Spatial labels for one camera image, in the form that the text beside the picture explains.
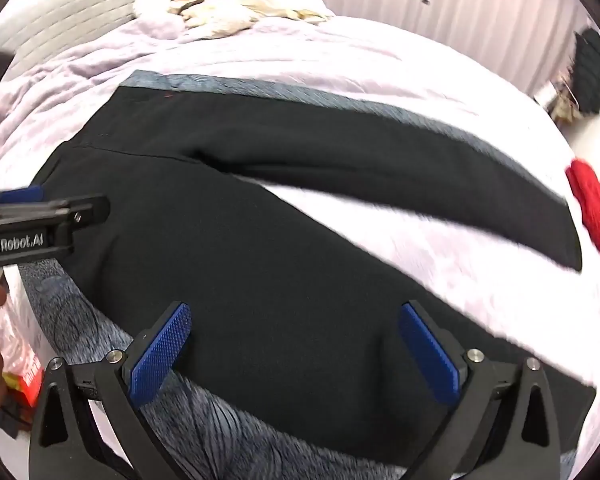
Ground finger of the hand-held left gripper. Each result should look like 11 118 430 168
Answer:
0 186 47 206
0 195 112 227

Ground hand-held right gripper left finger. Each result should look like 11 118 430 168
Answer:
27 301 192 480

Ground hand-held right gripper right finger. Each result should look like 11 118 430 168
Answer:
399 300 563 480

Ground black pants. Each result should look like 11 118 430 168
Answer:
30 85 598 471

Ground grey furry blanket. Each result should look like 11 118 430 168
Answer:
17 70 576 480

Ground red and white plastic bag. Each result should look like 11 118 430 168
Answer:
0 267 47 411

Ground grey padded headboard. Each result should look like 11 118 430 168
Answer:
0 0 226 83

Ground red knit garment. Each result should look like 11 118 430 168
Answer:
565 159 600 276

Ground beige crumpled plush cloth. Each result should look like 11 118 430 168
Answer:
132 0 336 41

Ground beige clutter pile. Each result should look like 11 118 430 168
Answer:
534 75 587 127

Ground purple plush blanket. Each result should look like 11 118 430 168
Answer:
0 15 600 480

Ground black knit garment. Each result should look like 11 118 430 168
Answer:
572 27 600 116

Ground pale pleated curtain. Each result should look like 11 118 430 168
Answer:
245 0 598 103

